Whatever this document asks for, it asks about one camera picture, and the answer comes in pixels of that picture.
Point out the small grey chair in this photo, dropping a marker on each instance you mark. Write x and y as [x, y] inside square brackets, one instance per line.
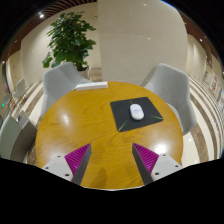
[20, 87]

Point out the grey shell chair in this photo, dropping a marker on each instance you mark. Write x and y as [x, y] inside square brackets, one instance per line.
[170, 88]
[60, 83]

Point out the green potted plant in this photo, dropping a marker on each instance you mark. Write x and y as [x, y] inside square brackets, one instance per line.
[68, 38]

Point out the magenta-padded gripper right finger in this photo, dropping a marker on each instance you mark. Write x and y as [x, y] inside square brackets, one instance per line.
[163, 164]

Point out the white cartoon-print computer mouse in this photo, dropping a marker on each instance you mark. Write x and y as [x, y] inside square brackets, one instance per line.
[136, 112]

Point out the white power strip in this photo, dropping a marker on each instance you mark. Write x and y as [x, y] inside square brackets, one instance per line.
[91, 86]

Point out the black mouse pad green lines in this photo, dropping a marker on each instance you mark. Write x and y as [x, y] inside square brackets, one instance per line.
[120, 113]

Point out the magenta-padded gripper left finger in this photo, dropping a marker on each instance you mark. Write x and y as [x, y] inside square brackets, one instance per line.
[60, 165]

